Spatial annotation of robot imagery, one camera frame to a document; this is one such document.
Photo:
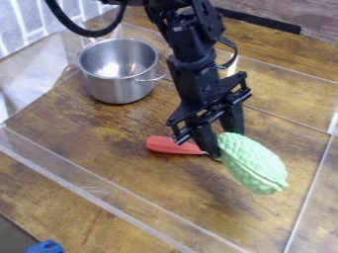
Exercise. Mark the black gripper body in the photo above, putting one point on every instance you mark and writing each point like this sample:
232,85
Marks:
206,95

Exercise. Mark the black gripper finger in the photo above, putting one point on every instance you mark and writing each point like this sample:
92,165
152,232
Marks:
232,119
206,140

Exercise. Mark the green bitter gourd toy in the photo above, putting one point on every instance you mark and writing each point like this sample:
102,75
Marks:
253,164

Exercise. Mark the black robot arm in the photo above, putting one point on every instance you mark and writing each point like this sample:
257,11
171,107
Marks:
191,27

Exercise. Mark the silver metal pot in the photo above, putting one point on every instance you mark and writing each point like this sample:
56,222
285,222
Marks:
122,70

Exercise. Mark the blue object at corner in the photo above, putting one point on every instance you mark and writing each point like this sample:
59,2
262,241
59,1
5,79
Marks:
47,246

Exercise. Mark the clear acrylic barrier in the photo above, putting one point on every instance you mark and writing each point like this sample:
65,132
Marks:
82,182

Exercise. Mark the red handled metal spoon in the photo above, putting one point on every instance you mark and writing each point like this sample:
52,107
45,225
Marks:
163,144

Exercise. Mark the black strip on wall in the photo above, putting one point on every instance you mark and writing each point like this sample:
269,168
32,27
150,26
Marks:
261,21

